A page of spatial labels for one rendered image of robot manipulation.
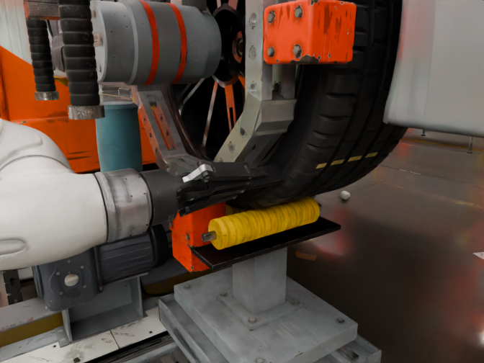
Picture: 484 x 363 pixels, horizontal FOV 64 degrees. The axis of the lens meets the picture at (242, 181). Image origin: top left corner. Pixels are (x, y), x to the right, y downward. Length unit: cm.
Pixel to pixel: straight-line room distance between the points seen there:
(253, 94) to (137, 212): 22
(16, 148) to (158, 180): 19
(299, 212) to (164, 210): 36
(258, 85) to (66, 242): 31
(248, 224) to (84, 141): 60
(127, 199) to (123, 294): 84
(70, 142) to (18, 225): 71
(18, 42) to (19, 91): 1261
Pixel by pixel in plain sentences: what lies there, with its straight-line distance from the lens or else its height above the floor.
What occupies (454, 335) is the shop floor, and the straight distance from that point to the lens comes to 147.
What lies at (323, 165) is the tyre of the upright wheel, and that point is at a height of 66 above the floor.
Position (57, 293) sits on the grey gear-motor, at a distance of 106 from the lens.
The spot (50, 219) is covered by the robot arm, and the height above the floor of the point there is 65.
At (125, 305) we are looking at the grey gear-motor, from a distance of 133.
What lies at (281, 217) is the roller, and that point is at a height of 52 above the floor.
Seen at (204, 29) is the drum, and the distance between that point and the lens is 72.
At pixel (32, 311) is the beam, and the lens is 133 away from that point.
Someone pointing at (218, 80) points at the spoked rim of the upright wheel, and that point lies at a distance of 83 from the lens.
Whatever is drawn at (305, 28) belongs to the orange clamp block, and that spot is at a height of 85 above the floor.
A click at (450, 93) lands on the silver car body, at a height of 78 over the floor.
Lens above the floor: 81
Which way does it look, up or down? 17 degrees down
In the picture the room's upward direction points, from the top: straight up
